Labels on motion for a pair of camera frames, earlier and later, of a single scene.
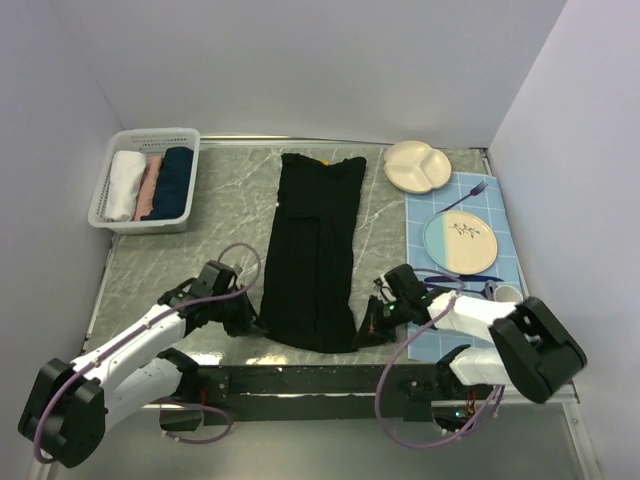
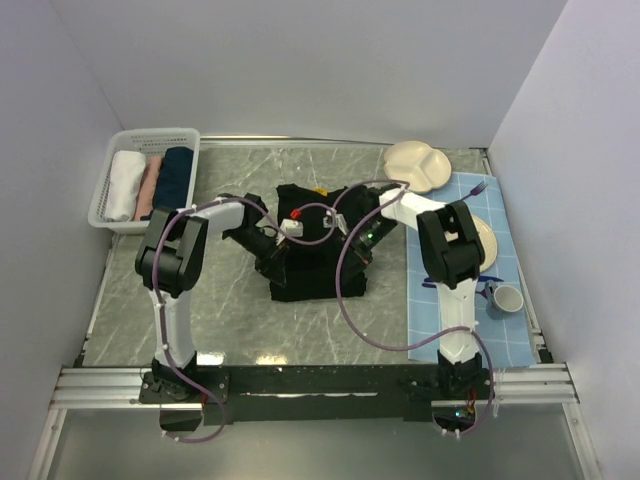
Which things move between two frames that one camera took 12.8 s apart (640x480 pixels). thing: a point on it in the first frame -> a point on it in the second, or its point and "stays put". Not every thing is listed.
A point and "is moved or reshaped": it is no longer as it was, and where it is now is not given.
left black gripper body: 234,313 -> 266,250
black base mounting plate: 334,394 stays put
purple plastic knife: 462,279 stays put
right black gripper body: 396,313 -> 361,243
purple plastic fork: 473,192 stays put
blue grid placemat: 475,193 stays put
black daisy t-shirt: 308,301 is moved or reshaped
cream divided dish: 412,167 stays put
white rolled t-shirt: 124,184 stays put
